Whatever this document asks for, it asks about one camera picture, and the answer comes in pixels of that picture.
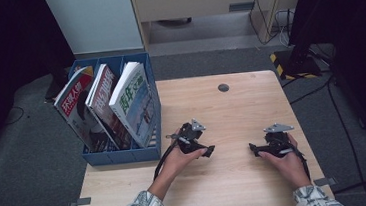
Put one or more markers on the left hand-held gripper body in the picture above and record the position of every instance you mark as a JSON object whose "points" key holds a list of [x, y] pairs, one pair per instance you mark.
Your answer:
{"points": [[189, 139]]}

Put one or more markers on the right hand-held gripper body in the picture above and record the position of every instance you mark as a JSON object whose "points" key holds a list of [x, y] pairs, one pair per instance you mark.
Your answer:
{"points": [[278, 145]]}

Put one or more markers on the blue and white magazine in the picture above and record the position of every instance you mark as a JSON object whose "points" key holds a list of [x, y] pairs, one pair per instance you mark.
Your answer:
{"points": [[136, 107]]}

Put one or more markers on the blue plastic file rack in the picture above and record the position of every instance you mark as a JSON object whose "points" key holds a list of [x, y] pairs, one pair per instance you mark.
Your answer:
{"points": [[122, 156]]}

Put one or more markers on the red cover magazine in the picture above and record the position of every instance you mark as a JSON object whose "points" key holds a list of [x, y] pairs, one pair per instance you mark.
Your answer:
{"points": [[104, 103]]}

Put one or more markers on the portrait cover magazine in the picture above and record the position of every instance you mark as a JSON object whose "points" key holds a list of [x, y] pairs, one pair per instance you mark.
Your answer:
{"points": [[76, 105]]}

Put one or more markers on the person's left hand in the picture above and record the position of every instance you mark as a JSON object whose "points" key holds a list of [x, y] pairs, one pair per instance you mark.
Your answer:
{"points": [[179, 163]]}

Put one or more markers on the person's right hand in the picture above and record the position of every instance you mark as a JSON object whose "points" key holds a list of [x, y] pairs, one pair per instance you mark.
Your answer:
{"points": [[292, 170]]}

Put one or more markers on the grey tape strip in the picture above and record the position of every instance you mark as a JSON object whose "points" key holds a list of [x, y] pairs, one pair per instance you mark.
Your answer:
{"points": [[84, 201], [325, 181]]}

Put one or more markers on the light wooden desk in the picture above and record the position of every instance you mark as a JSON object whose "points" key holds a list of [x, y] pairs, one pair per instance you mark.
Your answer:
{"points": [[195, 0]]}

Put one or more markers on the black curtain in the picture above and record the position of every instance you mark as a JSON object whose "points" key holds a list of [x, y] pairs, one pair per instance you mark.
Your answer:
{"points": [[357, 17], [5, 48]]}

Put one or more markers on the white cabinet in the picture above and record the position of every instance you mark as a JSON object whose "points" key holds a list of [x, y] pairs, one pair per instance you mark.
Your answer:
{"points": [[96, 20]]}

